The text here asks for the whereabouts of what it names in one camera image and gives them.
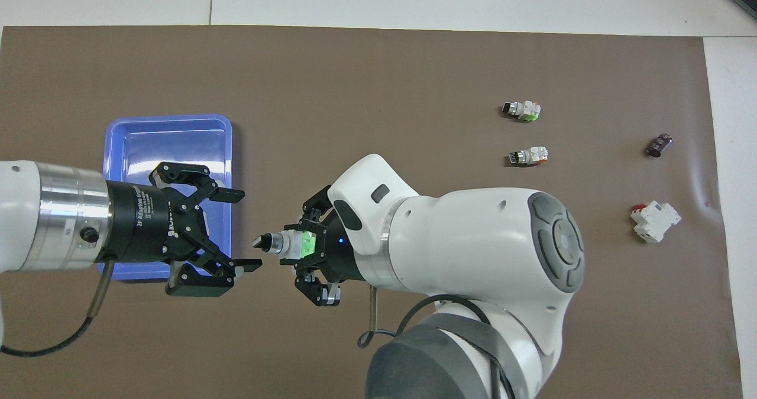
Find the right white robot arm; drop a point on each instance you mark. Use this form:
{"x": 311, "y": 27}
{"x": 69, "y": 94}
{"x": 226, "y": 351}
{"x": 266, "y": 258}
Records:
{"x": 473, "y": 245}

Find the selector switch with green base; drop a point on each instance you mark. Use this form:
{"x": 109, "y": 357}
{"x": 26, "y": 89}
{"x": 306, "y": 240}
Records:
{"x": 523, "y": 110}

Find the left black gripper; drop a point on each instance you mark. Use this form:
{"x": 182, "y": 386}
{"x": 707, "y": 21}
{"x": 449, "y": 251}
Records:
{"x": 136, "y": 227}

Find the selector switch with orange base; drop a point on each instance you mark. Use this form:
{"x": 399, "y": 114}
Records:
{"x": 530, "y": 156}

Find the white circuit breaker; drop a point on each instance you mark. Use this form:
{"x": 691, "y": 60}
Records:
{"x": 656, "y": 221}

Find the black cylindrical capacitor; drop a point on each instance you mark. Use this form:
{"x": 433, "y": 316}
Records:
{"x": 659, "y": 145}

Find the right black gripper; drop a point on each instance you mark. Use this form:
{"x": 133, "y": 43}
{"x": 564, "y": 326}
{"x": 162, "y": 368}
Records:
{"x": 338, "y": 257}

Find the brown table mat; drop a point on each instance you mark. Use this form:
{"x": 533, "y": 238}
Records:
{"x": 414, "y": 91}

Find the blue plastic tray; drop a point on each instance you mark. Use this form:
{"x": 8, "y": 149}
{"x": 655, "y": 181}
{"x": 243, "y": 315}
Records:
{"x": 171, "y": 142}

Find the selector switch with green block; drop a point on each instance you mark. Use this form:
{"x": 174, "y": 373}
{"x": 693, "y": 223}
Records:
{"x": 290, "y": 244}

